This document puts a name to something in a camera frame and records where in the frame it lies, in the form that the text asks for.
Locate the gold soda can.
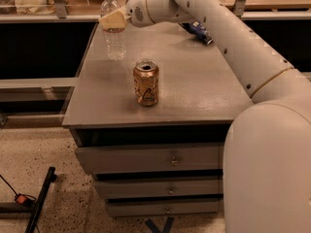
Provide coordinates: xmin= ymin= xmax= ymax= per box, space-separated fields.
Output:
xmin=133 ymin=58 xmax=159 ymax=107

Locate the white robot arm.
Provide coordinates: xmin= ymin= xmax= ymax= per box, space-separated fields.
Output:
xmin=99 ymin=0 xmax=311 ymax=233

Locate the grey drawer cabinet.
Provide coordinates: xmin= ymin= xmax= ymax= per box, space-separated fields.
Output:
xmin=63 ymin=23 xmax=252 ymax=207

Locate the top grey drawer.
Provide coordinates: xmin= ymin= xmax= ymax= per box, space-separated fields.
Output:
xmin=76 ymin=143 xmax=224 ymax=175

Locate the clear plastic water bottle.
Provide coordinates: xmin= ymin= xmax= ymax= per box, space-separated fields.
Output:
xmin=100 ymin=0 xmax=125 ymax=60

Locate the blue chip bag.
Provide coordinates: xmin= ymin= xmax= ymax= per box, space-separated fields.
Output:
xmin=181 ymin=21 xmax=213 ymax=45

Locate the middle grey drawer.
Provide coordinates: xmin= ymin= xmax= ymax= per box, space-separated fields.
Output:
xmin=94 ymin=177 xmax=223 ymax=199

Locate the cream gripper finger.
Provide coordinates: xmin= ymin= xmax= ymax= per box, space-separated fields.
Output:
xmin=98 ymin=6 xmax=131 ymax=30

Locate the orange cable clip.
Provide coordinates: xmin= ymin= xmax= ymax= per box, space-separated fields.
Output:
xmin=15 ymin=193 xmax=36 ymax=207

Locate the black floor stand leg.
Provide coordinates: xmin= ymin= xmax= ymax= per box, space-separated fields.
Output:
xmin=25 ymin=167 xmax=57 ymax=233

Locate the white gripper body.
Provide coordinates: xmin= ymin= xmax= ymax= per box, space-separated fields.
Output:
xmin=125 ymin=0 xmax=150 ymax=27

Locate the grey metal railing frame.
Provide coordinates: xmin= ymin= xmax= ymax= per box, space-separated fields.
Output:
xmin=0 ymin=0 xmax=311 ymax=128

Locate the bottom grey drawer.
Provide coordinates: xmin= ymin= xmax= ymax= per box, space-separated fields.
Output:
xmin=106 ymin=198 xmax=224 ymax=217

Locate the grey drawer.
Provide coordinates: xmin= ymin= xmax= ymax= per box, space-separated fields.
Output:
xmin=106 ymin=198 xmax=224 ymax=217
xmin=76 ymin=143 xmax=224 ymax=175
xmin=94 ymin=177 xmax=223 ymax=199

